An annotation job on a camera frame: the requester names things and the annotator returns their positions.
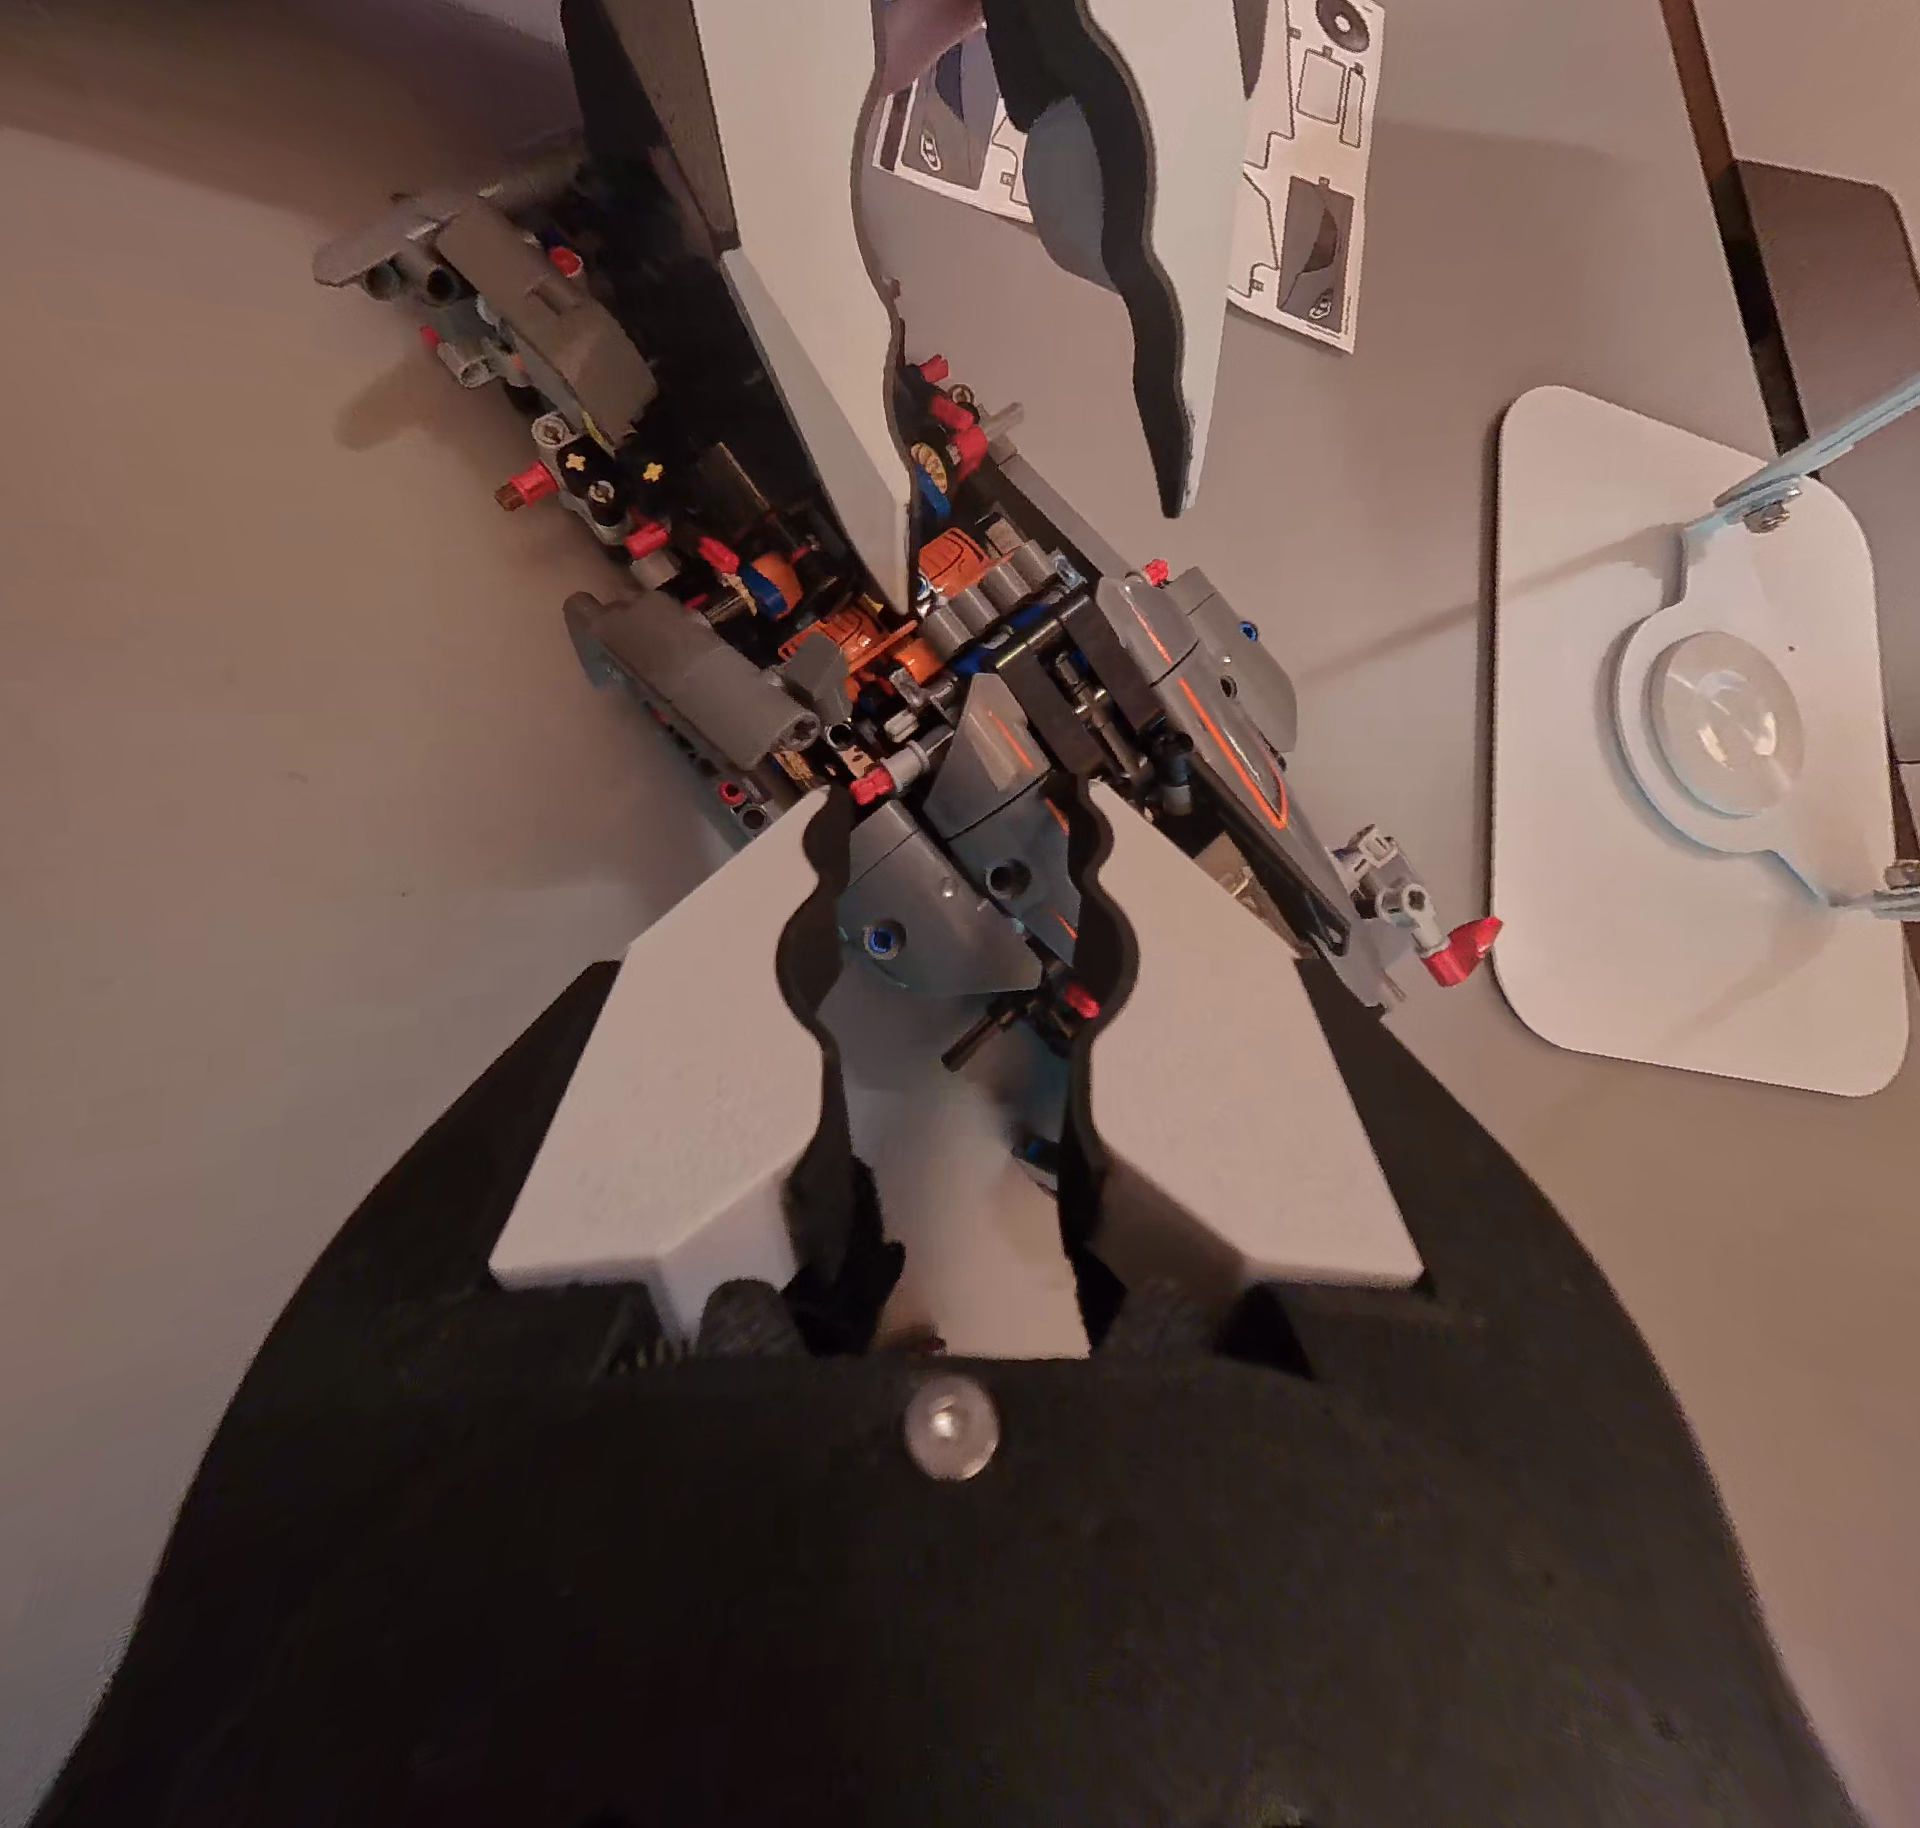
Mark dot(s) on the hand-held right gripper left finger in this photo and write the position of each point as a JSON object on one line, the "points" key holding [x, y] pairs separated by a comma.
{"points": [[660, 1108]]}

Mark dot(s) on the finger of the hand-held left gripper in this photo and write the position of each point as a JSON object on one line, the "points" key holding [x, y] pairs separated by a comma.
{"points": [[1184, 133], [795, 133]]}

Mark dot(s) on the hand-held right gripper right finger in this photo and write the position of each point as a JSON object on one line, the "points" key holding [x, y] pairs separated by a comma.
{"points": [[1253, 1108]]}

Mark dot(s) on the grey and orange lego model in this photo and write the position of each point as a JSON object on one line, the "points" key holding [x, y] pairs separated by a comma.
{"points": [[1202, 659]]}

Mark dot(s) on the lego sticker sheet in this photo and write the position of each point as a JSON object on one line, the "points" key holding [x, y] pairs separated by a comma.
{"points": [[1320, 104]]}

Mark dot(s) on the white desk stand with lens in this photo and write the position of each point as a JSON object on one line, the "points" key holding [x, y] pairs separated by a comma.
{"points": [[1576, 884]]}

